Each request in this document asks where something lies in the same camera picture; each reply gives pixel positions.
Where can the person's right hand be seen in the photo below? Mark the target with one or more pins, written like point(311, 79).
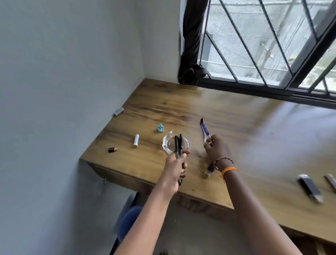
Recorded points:
point(219, 151)

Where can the person's right fingers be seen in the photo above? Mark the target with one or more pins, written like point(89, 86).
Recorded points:
point(208, 144)

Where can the white eraser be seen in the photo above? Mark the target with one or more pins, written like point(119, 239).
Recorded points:
point(118, 111)

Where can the blue chair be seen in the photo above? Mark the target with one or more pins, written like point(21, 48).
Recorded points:
point(128, 222)

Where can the black curtain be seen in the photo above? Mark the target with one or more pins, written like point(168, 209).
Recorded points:
point(191, 47)

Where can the small teal bottle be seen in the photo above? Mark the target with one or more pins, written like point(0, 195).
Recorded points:
point(160, 128)

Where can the clear barrel pen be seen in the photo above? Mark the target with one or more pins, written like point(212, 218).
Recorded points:
point(203, 136)

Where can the clear glass dish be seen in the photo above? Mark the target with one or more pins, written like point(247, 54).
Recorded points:
point(169, 143)

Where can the person's left hand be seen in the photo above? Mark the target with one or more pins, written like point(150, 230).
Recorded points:
point(172, 168)

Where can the person's left thumb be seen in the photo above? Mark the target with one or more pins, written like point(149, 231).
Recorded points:
point(185, 154)

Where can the person's right forearm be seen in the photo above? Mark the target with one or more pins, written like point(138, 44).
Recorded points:
point(257, 215)

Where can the white tube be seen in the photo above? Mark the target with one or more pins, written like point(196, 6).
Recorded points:
point(136, 140)

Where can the black metal window grille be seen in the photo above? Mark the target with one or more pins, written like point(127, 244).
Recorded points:
point(236, 36)

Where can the blue pen with black cap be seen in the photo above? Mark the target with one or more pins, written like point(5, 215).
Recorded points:
point(204, 128)

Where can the person's left forearm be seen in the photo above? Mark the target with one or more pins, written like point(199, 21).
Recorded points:
point(147, 226)

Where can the small black and red cap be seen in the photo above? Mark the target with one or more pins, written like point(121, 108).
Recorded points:
point(112, 149)

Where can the black window frame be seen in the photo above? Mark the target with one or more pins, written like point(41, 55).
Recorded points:
point(262, 90)

